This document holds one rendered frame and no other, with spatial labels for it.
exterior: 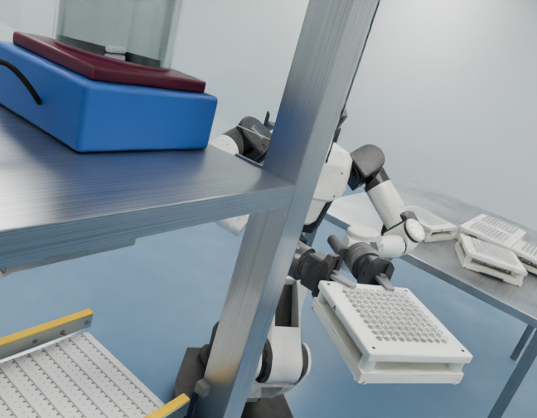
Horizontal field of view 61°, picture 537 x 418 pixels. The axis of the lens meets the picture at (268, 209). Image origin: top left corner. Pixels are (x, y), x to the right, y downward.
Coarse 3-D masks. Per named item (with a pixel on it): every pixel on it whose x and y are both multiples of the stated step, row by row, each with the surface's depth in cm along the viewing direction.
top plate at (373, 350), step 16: (320, 288) 103; (336, 288) 102; (368, 288) 107; (400, 288) 111; (336, 304) 96; (416, 304) 105; (352, 320) 92; (432, 320) 101; (352, 336) 89; (368, 336) 88; (448, 336) 96; (368, 352) 83; (384, 352) 84; (400, 352) 86; (416, 352) 87; (432, 352) 88; (448, 352) 90; (464, 352) 92
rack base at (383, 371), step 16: (320, 304) 103; (320, 320) 101; (336, 320) 99; (336, 336) 94; (352, 352) 89; (352, 368) 87; (384, 368) 87; (400, 368) 89; (416, 368) 90; (432, 368) 92
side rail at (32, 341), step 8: (80, 320) 87; (88, 320) 88; (56, 328) 83; (64, 328) 84; (72, 328) 86; (80, 328) 88; (32, 336) 79; (40, 336) 80; (48, 336) 82; (56, 336) 84; (8, 344) 76; (16, 344) 77; (24, 344) 79; (32, 344) 80; (40, 344) 81; (0, 352) 75; (8, 352) 77; (16, 352) 78
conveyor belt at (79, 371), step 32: (32, 352) 80; (64, 352) 82; (96, 352) 84; (0, 384) 72; (32, 384) 74; (64, 384) 75; (96, 384) 77; (128, 384) 79; (0, 416) 67; (32, 416) 68; (64, 416) 70; (96, 416) 71; (128, 416) 73
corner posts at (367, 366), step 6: (318, 294) 104; (318, 300) 104; (324, 300) 103; (360, 360) 86; (360, 366) 85; (366, 366) 85; (372, 366) 85; (450, 366) 93; (456, 366) 92; (462, 366) 92; (456, 372) 93
